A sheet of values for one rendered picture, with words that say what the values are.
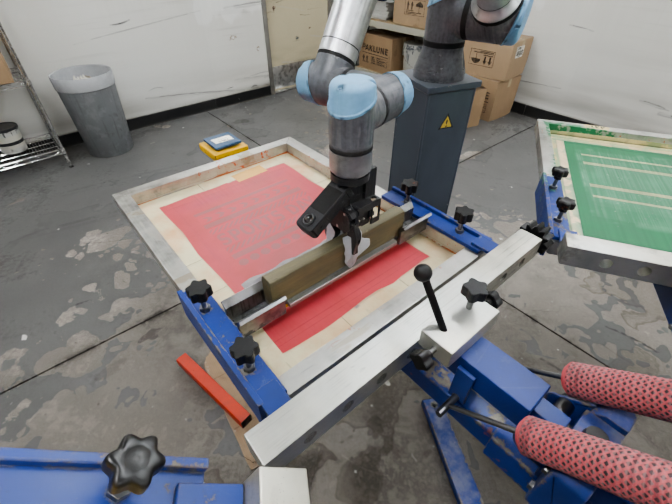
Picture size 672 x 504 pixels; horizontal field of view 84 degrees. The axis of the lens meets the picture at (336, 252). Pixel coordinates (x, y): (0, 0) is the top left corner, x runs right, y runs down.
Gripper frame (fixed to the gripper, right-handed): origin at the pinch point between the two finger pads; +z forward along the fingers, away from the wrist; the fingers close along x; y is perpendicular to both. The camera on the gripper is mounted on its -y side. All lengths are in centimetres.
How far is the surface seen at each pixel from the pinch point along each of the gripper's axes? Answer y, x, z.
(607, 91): 380, 68, 60
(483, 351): 0.5, -33.4, -3.3
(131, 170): 12, 282, 101
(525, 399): -1.8, -41.6, -3.3
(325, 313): -9.0, -6.1, 5.3
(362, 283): 2.3, -4.8, 5.3
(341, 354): -14.4, -17.1, 1.8
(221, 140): 11, 78, 4
